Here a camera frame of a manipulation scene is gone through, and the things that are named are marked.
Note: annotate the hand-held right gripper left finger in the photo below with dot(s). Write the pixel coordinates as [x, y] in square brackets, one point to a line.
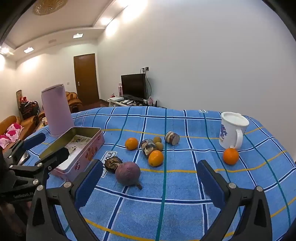
[89, 183]

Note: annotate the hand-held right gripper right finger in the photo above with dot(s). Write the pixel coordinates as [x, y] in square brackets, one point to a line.
[210, 183]

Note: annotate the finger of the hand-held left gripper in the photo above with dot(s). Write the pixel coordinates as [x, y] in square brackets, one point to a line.
[34, 140]
[61, 154]

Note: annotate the pink tin box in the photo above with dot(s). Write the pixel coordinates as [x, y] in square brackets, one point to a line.
[87, 153]

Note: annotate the dark brown shrivelled fruit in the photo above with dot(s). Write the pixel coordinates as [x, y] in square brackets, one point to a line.
[112, 163]

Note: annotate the large purple round fruit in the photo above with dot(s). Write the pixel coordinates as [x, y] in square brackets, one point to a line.
[128, 173]

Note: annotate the orange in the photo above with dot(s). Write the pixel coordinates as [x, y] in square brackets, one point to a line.
[156, 158]
[131, 143]
[230, 156]

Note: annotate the orange leather sofa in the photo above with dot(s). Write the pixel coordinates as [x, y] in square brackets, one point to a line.
[27, 122]

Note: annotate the printed paper leaflet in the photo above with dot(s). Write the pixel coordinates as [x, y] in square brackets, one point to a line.
[78, 141]

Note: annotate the pink floral pillow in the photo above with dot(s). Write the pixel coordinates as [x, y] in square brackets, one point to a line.
[11, 134]

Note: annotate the dark rack with clothes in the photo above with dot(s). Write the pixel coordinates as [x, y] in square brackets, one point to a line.
[29, 105]

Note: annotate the pink electric kettle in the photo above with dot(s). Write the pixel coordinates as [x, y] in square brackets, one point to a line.
[56, 109]

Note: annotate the blue plaid blanket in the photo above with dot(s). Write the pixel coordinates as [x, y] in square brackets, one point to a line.
[175, 208]

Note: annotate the white mug with blue print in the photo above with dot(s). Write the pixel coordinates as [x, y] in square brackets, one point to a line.
[227, 136]

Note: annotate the orange leather armchair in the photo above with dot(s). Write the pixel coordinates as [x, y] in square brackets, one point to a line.
[74, 99]

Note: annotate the small brown kiwi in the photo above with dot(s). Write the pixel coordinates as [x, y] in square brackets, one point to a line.
[159, 146]
[157, 139]

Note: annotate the white plastic mug lid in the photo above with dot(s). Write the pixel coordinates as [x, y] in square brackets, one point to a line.
[234, 118]

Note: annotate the white television stand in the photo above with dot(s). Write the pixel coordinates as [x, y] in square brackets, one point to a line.
[120, 103]

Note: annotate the brown wooden door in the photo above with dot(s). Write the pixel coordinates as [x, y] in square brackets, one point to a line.
[86, 78]

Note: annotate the rectangular ceiling light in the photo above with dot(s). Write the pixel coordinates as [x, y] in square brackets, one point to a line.
[78, 35]
[28, 50]

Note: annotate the black television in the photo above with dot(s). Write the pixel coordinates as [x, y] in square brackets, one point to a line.
[133, 85]

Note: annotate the gold round ceiling lamp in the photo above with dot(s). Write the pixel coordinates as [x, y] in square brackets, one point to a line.
[49, 6]

